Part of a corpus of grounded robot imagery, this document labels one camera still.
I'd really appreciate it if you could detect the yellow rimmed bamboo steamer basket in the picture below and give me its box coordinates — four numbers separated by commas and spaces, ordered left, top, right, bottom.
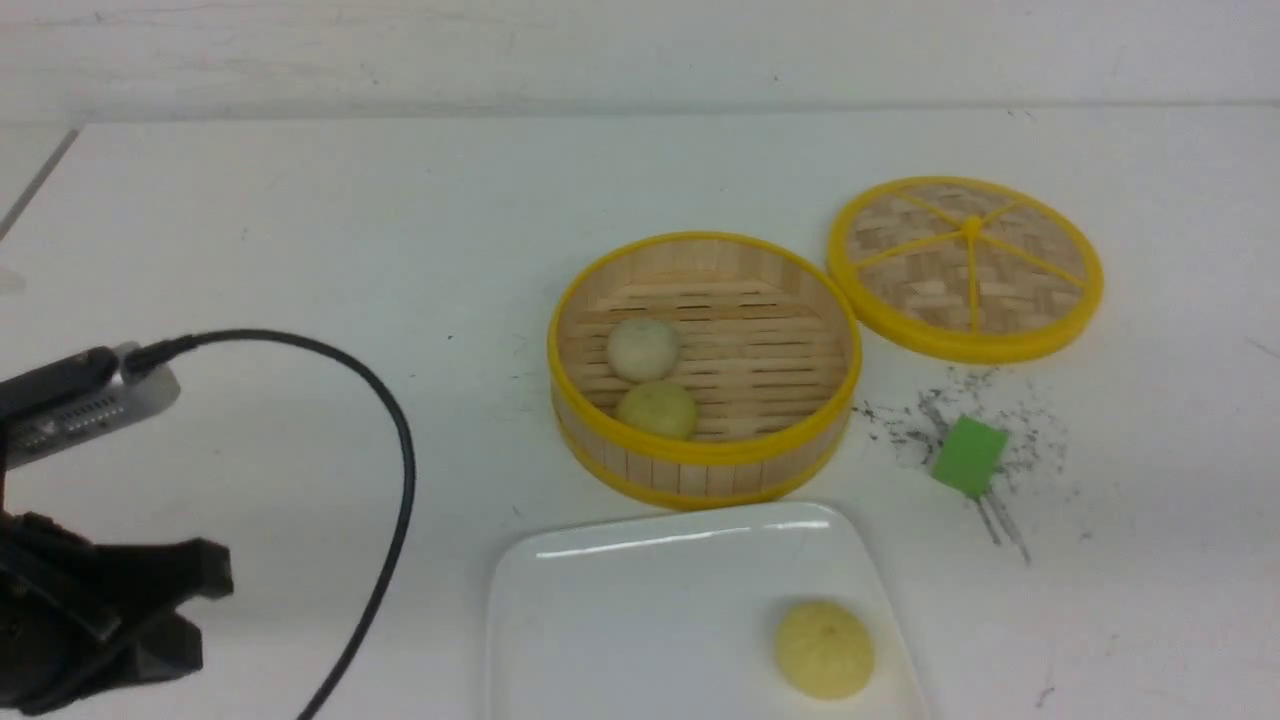
547, 231, 861, 511

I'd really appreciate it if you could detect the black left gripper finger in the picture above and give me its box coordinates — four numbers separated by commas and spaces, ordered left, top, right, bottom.
90, 538, 236, 612

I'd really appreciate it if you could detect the white square plate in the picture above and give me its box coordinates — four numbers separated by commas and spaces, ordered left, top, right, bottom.
483, 502, 931, 719

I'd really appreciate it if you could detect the black camera cable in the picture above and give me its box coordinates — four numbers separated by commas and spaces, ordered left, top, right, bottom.
125, 328, 417, 720

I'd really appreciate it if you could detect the pale yellow steamed bun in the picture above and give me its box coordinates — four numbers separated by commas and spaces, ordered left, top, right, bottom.
614, 380, 698, 441

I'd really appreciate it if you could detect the white steamed bun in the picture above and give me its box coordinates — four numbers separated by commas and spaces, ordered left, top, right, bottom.
605, 318, 682, 383

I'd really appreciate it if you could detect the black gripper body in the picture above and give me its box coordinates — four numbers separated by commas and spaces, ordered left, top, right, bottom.
1, 512, 111, 708

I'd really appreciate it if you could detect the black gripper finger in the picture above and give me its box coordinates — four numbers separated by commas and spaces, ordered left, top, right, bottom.
95, 612, 204, 691

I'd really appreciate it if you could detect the yellow rimmed woven steamer lid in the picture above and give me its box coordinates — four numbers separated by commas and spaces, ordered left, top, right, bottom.
826, 176, 1105, 366

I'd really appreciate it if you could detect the green cube block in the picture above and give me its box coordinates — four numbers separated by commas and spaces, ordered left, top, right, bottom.
931, 415, 1009, 500

